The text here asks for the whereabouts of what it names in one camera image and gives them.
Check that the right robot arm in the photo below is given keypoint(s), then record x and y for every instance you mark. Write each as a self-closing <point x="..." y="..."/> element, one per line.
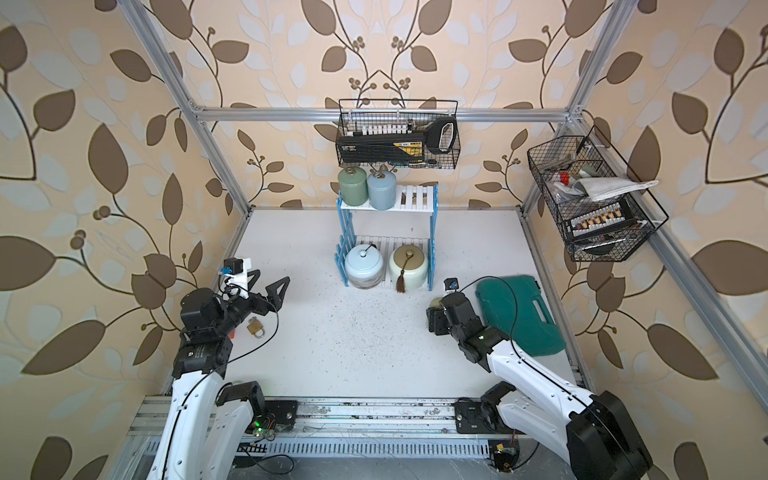
<point x="593" y="433"/>

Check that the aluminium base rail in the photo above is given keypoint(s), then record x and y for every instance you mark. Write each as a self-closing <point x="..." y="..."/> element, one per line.
<point x="369" y="417"/>

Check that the white folded paper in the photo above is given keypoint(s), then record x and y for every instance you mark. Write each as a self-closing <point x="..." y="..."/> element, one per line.
<point x="604" y="188"/>

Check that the green tea canister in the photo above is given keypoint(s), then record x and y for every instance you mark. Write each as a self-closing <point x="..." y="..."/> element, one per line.
<point x="353" y="186"/>

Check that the paint tube set box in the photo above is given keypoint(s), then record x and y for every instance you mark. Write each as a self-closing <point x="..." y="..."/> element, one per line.
<point x="602" y="220"/>

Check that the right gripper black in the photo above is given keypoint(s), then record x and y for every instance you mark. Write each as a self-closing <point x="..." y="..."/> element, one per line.
<point x="436" y="320"/>

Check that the black wire basket right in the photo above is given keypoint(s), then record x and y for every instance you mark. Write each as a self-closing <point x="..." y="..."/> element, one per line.
<point x="558" y="163"/>

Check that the white-blue ceramic jar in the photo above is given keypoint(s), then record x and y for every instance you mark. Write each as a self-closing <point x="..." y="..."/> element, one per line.
<point x="364" y="266"/>

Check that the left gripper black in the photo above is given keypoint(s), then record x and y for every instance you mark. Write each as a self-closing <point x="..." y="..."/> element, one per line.
<point x="263" y="307"/>

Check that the blue tea canister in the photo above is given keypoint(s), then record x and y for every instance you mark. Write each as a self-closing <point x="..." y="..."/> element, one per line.
<point x="381" y="188"/>

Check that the cream jar with tassel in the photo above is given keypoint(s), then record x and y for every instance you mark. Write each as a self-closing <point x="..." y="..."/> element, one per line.
<point x="408" y="267"/>

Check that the brass padlock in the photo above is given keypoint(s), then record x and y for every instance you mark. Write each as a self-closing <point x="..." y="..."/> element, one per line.
<point x="255" y="328"/>

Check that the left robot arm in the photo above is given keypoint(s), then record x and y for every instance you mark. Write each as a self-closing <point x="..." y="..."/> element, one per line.
<point x="208" y="416"/>

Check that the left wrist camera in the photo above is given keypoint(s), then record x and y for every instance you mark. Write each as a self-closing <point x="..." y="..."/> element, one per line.
<point x="234" y="277"/>

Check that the yellow-green tea canister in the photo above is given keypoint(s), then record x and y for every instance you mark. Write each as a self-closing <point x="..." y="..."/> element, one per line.
<point x="436" y="304"/>

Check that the black wire basket back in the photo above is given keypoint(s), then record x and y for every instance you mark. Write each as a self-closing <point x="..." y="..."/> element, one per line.
<point x="435" y="119"/>

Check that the black yellow tool box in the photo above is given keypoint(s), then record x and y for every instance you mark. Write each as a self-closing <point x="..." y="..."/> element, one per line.
<point x="400" y="149"/>

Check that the black wire basket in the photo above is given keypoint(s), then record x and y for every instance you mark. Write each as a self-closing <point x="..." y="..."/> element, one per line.
<point x="558" y="163"/>
<point x="435" y="119"/>

